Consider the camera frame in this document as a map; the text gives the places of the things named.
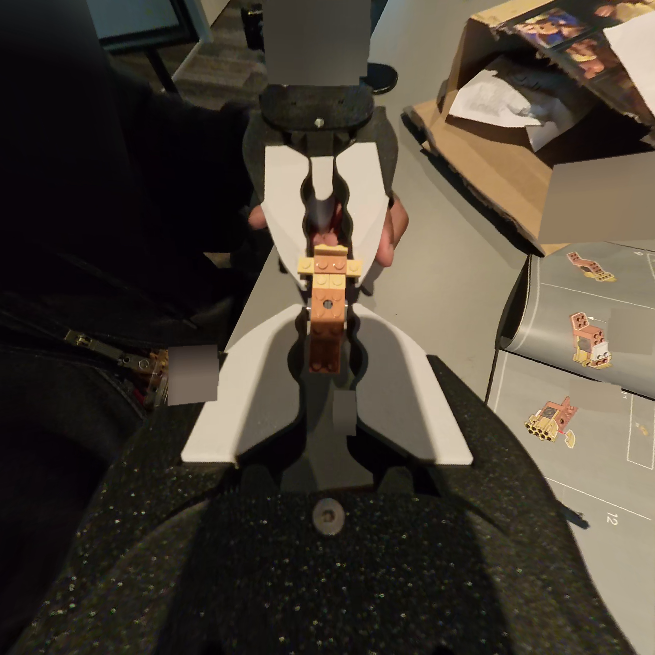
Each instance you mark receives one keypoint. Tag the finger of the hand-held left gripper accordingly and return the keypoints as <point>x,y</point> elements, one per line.
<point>366,194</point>
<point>284,194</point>

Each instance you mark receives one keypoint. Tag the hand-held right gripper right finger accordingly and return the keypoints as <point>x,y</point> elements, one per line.
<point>409,409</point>

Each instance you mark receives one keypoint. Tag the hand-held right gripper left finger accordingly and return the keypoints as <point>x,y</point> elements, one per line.
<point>256,409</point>

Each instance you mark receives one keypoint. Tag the brown and tan brick model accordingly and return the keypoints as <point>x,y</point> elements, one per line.
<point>327,286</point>

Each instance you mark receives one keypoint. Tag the person's left forearm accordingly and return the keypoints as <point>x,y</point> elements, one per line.
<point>204,163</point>

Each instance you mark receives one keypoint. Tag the grey desk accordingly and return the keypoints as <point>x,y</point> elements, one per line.
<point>450,286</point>

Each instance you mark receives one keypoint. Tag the person's left hand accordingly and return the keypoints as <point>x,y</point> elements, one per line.
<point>394,230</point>

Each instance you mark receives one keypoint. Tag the black round object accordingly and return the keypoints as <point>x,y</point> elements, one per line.
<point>383,78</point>

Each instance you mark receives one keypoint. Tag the open cardboard toy box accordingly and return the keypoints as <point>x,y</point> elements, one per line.
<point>486,169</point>

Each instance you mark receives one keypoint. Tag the grey instruction booklet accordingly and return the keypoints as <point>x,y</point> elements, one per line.
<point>542,368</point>

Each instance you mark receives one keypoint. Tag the crumpled white paper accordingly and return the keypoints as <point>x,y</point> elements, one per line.
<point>491,97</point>

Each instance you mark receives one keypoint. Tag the person's dark jacket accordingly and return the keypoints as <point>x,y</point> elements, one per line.
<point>51,307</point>

